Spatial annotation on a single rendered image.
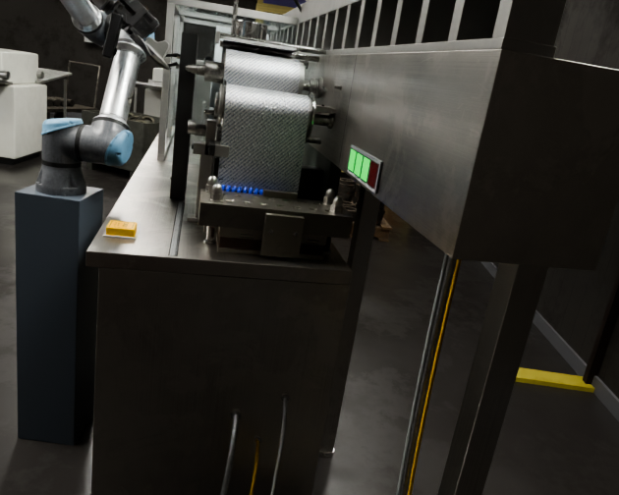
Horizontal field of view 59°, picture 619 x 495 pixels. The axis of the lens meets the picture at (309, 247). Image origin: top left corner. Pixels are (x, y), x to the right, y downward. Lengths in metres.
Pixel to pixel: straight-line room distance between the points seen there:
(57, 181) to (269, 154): 0.69
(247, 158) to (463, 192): 0.87
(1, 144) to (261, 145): 5.28
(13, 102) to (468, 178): 6.01
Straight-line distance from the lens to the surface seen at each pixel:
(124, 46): 2.01
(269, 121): 1.58
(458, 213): 0.85
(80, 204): 1.85
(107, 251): 1.40
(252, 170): 1.59
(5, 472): 2.18
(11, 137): 6.63
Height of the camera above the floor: 1.37
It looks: 17 degrees down
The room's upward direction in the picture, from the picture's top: 9 degrees clockwise
